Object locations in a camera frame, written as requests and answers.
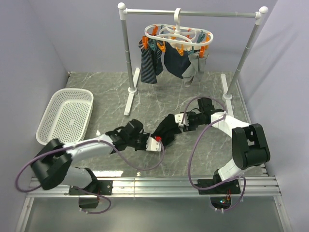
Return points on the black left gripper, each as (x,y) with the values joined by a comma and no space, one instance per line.
(146,136)

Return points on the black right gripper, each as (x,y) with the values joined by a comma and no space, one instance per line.
(190,127)

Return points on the black underwear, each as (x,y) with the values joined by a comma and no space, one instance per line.
(166,130)

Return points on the white clip hanger frame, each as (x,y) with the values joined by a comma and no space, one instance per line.
(178,36)

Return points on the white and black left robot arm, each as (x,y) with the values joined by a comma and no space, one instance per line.
(54,162)

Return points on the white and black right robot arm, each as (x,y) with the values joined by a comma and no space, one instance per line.
(249,146)

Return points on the grey underwear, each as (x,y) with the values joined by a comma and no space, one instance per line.
(196,68)

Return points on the navy underwear with cream waistband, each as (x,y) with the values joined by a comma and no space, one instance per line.
(174,62)

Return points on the striped navy underwear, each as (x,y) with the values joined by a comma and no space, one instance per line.
(151,64)

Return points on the white perforated plastic basket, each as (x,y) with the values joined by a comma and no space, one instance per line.
(66,116)

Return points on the orange clothes peg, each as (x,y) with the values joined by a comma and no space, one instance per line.
(162,46)
(145,42)
(201,52)
(180,50)

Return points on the teal clothes peg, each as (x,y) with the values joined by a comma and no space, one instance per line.
(152,44)
(190,50)

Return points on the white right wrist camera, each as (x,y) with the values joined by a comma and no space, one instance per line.
(181,119)

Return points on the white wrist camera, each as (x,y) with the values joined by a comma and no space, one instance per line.
(153,145)
(181,119)

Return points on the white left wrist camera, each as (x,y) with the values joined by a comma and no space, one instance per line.
(153,145)

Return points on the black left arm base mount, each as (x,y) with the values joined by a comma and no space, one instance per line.
(91,196)

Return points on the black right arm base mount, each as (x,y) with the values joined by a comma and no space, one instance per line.
(212,187)

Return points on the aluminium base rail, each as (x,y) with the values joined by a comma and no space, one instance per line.
(166,186)

